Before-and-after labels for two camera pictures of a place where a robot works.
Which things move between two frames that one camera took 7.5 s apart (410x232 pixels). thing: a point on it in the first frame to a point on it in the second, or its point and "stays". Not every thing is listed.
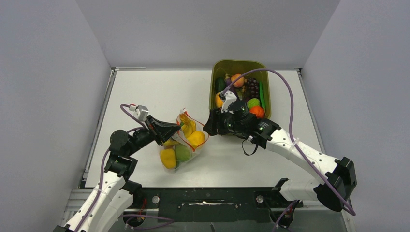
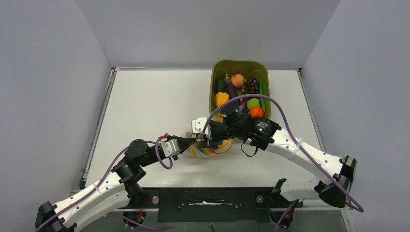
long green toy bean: x=262 y=97 stays
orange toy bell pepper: x=219 y=102 stays
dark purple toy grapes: x=252 y=87 stays
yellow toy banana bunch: x=188 y=126 to x=197 y=147
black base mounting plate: x=211 y=204 stays
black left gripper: x=159 y=130 to x=183 y=143
